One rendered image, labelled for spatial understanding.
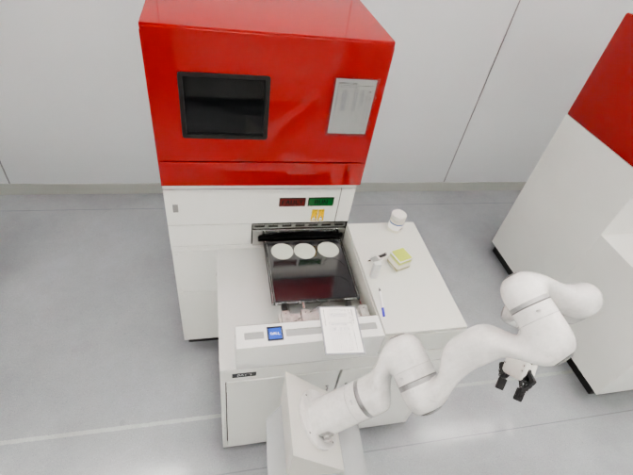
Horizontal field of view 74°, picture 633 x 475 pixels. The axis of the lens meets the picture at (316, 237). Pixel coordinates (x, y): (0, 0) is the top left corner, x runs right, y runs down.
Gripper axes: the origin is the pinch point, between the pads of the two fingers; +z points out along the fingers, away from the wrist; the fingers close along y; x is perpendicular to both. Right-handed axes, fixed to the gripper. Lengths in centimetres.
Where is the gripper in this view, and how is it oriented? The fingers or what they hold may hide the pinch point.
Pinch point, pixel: (509, 391)
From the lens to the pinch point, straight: 163.0
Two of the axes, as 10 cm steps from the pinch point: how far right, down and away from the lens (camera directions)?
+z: -4.0, 9.1, -0.4
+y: -2.1, -0.5, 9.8
